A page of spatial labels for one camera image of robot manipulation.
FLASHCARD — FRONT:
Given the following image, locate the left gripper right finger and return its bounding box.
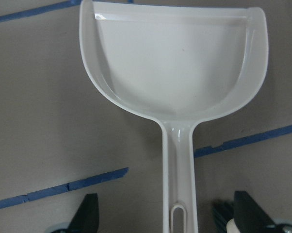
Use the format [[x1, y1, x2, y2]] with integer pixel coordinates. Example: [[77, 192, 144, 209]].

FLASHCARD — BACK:
[[233, 191, 276, 233]]

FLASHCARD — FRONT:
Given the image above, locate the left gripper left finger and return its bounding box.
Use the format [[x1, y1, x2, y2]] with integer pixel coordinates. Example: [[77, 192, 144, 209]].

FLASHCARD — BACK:
[[66, 193, 99, 233]]

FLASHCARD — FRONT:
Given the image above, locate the beige plastic dustpan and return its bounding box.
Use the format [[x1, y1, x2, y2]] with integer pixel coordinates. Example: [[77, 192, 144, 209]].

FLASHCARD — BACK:
[[79, 0, 269, 233]]

